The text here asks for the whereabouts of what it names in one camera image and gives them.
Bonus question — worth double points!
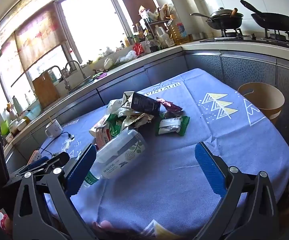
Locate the clear plastic bag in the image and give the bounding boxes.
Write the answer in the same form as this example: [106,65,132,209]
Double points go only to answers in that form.
[114,50,137,64]

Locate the black gas stove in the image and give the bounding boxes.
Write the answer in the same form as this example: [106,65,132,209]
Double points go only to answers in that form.
[200,29,289,52]

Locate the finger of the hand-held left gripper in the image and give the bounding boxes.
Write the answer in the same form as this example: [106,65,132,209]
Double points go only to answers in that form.
[26,156,50,173]
[32,151,70,178]

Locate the patterned window blind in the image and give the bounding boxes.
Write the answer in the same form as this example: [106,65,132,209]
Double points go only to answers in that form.
[0,0,67,70]

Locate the steel sink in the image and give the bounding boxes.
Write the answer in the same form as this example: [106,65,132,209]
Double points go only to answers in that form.
[68,76,97,93]

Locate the white plastic jug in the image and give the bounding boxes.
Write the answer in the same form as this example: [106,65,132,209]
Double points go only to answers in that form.
[155,26,174,47]

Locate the blue printed tablecloth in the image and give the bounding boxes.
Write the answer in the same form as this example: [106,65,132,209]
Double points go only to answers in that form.
[38,68,289,240]

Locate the black wok with lid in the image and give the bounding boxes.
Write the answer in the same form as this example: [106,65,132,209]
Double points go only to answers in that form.
[190,7,244,30]

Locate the green snack packet white label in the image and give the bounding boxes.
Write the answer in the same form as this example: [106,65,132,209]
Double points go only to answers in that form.
[155,115,190,137]

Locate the orange white power strip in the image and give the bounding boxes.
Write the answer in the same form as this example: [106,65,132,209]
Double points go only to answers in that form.
[27,150,42,167]

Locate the dark sauce bottle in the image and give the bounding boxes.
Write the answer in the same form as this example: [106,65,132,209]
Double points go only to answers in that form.
[146,31,160,53]

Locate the brown window board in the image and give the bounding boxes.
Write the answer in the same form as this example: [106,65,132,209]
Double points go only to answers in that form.
[120,0,159,27]

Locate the dark milk carton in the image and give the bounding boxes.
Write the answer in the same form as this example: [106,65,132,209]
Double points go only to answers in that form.
[122,91,161,117]

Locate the black frying pan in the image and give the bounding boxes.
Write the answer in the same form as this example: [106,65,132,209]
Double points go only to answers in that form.
[240,0,289,32]

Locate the steel kitchen faucet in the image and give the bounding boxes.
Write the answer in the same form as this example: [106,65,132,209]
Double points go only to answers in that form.
[64,60,86,80]
[41,65,71,92]

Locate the white printed mug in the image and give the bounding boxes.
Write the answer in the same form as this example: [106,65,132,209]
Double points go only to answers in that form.
[45,119,63,138]

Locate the pile of food packets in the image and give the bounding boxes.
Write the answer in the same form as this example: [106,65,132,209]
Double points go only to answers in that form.
[138,4,177,23]

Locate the white thermos bottle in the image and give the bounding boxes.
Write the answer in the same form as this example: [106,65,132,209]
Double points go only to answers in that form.
[12,95,23,115]

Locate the beige round waste bin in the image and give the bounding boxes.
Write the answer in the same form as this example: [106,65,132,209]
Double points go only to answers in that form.
[237,82,285,125]

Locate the beige wrapper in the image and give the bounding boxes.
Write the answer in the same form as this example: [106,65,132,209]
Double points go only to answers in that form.
[118,112,155,133]

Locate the white plastic bag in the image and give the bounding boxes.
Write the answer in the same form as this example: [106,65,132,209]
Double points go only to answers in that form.
[107,99,125,115]

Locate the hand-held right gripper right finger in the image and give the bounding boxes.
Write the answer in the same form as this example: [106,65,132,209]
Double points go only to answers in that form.
[195,142,279,240]

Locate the row of condiment bottles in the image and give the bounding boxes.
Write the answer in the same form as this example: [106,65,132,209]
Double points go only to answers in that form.
[121,23,151,48]

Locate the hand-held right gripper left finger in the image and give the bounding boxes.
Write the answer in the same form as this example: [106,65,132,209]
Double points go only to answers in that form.
[12,144,97,240]

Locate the maroon snack wrapper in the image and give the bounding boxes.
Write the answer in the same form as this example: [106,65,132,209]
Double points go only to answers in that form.
[157,97,184,112]

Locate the clear plastic tub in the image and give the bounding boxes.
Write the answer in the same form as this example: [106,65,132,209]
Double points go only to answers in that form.
[24,102,43,120]

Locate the black power cable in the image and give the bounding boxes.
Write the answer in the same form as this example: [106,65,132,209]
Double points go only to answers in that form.
[38,131,71,155]

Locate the clear plastic jar floral label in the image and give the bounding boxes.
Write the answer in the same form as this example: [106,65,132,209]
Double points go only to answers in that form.
[96,129,147,167]

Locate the green plastic container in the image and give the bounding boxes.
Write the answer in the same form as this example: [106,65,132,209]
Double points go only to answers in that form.
[0,119,10,135]

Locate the red plastic packet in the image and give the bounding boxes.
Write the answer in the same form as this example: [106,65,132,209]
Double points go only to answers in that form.
[134,43,145,57]

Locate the large yellow oil bottle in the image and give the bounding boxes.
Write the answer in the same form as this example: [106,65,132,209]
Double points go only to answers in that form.
[168,19,189,46]

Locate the small red pink carton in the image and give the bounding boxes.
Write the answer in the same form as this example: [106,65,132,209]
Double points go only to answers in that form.
[94,126,112,150]

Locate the clear bottle green label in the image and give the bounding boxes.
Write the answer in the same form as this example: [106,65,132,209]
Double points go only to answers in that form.
[82,156,135,188]

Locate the wooden cutting board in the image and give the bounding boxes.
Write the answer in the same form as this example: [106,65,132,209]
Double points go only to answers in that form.
[32,71,60,109]

